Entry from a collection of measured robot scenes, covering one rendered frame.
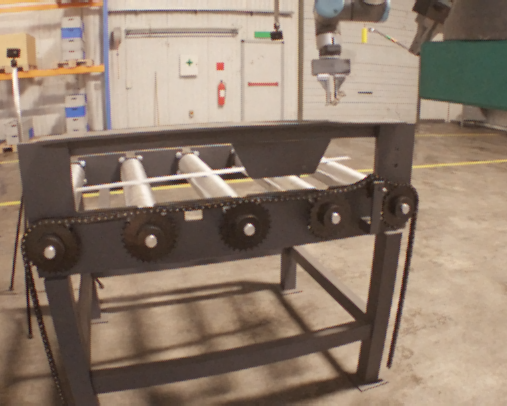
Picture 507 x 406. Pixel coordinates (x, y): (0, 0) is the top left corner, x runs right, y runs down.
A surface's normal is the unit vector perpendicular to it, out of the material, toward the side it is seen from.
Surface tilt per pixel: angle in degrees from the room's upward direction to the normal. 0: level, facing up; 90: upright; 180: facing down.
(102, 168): 90
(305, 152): 90
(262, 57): 90
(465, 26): 90
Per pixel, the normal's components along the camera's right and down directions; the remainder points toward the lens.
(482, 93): -0.91, 0.12
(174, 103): 0.33, 0.29
